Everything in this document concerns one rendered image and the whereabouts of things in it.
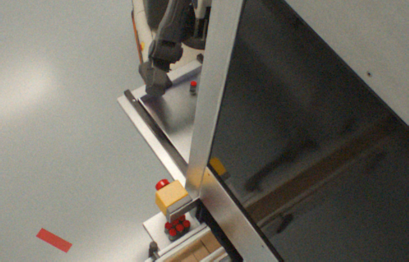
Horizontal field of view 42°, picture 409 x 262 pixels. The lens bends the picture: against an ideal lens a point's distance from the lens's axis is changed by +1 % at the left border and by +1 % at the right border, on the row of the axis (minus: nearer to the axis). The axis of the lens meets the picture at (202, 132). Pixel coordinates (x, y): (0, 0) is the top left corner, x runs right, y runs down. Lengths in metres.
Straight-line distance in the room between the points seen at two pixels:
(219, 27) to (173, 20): 0.55
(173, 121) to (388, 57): 1.12
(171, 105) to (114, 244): 0.93
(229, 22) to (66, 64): 2.13
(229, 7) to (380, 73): 0.28
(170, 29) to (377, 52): 0.87
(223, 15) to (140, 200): 1.74
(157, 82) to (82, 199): 1.17
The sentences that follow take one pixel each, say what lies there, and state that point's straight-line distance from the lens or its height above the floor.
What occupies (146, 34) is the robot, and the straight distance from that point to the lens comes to 2.64.
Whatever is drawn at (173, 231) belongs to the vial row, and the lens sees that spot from 1.44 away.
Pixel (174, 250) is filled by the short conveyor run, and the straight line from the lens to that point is 1.38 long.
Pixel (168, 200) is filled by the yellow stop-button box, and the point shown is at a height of 1.03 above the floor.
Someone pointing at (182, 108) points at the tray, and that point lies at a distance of 1.67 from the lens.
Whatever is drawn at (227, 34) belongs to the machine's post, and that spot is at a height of 1.66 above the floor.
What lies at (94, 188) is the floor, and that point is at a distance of 2.51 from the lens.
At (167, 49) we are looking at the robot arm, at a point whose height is 1.18.
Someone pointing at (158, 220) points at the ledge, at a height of 0.88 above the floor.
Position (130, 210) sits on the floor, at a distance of 2.46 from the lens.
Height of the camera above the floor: 2.29
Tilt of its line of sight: 60 degrees down
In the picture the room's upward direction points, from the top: 10 degrees clockwise
